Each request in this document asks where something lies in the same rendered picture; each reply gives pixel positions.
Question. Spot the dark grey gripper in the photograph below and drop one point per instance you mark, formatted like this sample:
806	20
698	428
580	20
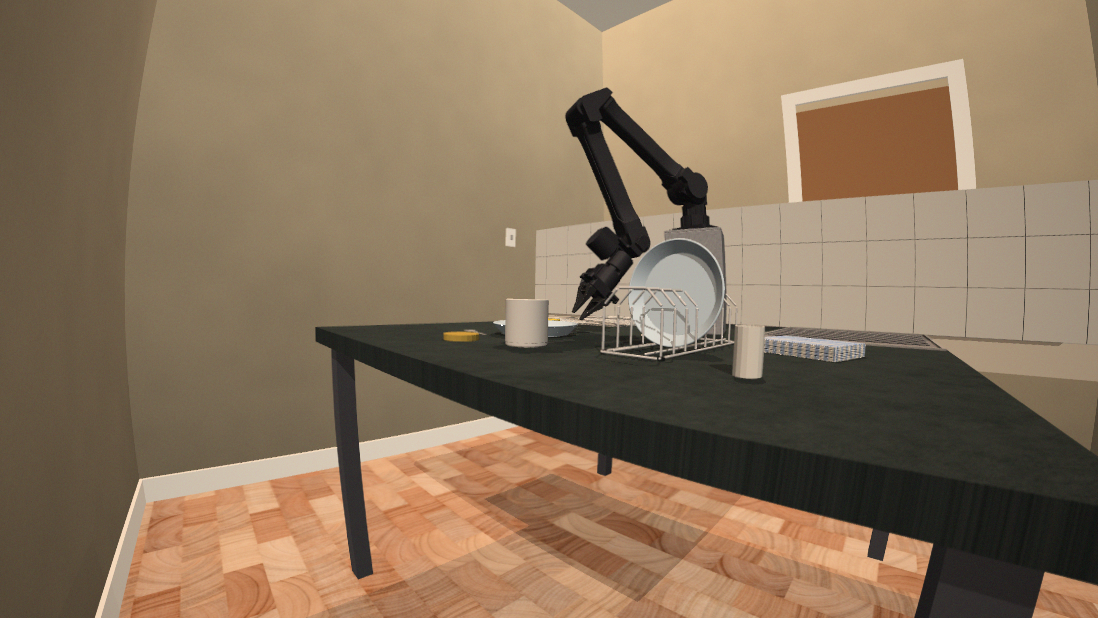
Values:
598	289

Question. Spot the orange round disc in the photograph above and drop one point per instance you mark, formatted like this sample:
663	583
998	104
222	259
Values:
461	336

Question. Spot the white round plate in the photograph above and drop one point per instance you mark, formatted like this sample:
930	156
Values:
677	264
555	328

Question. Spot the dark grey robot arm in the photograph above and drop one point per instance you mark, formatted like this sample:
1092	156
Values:
692	187

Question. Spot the beige tiled wall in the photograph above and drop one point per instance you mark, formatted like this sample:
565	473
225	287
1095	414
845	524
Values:
1005	278

